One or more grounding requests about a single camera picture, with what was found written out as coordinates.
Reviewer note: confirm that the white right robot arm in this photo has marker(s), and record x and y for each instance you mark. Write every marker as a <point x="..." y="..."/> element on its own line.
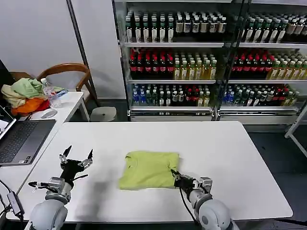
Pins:
<point x="211" y="213"/>

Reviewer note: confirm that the grey laptop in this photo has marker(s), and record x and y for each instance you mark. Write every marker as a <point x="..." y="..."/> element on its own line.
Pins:
<point x="22" y="140"/>

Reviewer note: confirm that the clear plastic water bottle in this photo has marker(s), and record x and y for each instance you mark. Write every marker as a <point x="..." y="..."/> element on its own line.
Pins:
<point x="49" y="92"/>

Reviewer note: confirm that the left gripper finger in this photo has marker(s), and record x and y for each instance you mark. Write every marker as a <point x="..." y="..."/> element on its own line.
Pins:
<point x="87" y="162"/>
<point x="63" y="157"/>

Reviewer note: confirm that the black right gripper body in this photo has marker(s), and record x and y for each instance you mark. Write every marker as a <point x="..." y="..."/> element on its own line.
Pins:
<point x="184" y="182"/>

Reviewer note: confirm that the blue packet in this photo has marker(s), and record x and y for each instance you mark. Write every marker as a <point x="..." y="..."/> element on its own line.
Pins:
<point x="62" y="92"/>

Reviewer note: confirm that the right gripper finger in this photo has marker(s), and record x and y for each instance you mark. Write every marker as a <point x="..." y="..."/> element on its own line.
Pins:
<point x="177" y="175"/>

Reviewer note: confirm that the orange cloth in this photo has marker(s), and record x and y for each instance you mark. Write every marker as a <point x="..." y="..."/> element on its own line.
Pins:
<point x="30" y="106"/>

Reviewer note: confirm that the pale green cloth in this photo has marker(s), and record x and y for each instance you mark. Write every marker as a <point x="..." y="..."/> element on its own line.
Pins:
<point x="26" y="86"/>

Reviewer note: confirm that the round white stool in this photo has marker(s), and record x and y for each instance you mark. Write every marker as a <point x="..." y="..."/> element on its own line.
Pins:
<point x="103" y="113"/>

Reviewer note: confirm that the wooden chair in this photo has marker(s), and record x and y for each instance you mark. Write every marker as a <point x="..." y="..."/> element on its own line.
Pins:
<point x="63" y="67"/>

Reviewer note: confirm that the yellow-green shirt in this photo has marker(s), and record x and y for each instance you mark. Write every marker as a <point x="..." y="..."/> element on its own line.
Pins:
<point x="148" y="170"/>

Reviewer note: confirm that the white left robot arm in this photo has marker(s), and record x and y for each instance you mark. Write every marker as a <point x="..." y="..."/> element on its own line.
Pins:
<point x="51" y="210"/>

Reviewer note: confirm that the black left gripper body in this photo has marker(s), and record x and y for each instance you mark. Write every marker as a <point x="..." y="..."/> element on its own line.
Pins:
<point x="70" y="170"/>

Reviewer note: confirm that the white side table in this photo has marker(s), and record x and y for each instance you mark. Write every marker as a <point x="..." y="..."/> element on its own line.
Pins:
<point x="72" y="101"/>

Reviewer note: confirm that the beige cloth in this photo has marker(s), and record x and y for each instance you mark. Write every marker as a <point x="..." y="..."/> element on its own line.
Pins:
<point x="10" y="95"/>

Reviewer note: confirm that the black slanted pole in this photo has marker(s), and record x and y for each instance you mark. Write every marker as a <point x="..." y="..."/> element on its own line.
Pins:
<point x="81" y="48"/>

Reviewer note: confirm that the white metal frame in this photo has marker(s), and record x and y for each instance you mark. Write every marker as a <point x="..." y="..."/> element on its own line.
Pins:
<point x="296" y="141"/>

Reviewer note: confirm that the grey computer mouse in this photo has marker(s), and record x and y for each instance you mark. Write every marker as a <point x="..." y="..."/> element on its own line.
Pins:
<point x="48" y="114"/>

